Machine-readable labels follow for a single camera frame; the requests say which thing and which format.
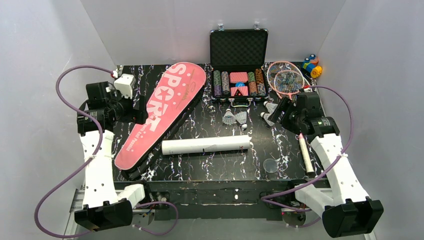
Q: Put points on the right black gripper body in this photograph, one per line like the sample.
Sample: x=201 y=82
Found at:
x=285 y=110

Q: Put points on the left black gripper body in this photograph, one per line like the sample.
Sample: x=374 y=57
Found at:
x=127 y=110

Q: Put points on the white shuttlecock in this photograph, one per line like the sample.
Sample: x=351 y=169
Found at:
x=228 y=118
x=271 y=107
x=241 y=118
x=267 y=119

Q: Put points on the white shuttlecock tube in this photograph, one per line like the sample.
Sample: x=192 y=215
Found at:
x=205 y=145

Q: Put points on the clear tube lid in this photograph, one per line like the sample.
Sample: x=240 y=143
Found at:
x=270 y=166

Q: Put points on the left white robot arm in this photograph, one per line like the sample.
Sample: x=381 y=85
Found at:
x=102 y=207

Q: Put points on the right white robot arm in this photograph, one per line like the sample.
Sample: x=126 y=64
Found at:
x=336 y=195

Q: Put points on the lower pink badminton racket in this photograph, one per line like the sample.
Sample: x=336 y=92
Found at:
x=289 y=83

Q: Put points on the colourful toy blocks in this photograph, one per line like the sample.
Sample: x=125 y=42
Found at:
x=312 y=67

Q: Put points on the pink racket bag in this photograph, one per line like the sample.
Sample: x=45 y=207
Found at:
x=180 y=85

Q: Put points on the black poker chip case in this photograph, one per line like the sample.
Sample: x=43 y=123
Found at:
x=237 y=57

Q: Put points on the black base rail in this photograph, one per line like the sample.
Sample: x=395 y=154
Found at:
x=219 y=199

